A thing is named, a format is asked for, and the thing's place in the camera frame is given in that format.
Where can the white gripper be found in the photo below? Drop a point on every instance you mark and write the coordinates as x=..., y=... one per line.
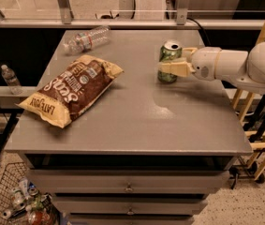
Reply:
x=204, y=63

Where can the green soda can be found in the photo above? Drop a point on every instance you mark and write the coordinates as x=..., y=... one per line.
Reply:
x=170, y=50

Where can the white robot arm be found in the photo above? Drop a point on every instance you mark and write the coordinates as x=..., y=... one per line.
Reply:
x=244, y=70

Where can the grey drawer cabinet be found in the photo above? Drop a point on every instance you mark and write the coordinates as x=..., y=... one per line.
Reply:
x=146, y=153

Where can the clear plastic bottle on table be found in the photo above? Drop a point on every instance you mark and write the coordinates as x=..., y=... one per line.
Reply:
x=87, y=40

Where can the brown chip bag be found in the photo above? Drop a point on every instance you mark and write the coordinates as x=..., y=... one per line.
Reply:
x=73, y=92

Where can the clear water bottle on shelf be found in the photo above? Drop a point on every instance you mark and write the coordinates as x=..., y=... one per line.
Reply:
x=11, y=80

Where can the red bottle in basket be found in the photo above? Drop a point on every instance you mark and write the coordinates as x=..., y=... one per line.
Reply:
x=39, y=218

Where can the white bottle in basket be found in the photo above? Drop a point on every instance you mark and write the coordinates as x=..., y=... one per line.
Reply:
x=17, y=198

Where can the wire basket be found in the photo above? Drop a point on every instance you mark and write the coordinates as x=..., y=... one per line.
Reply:
x=13, y=176

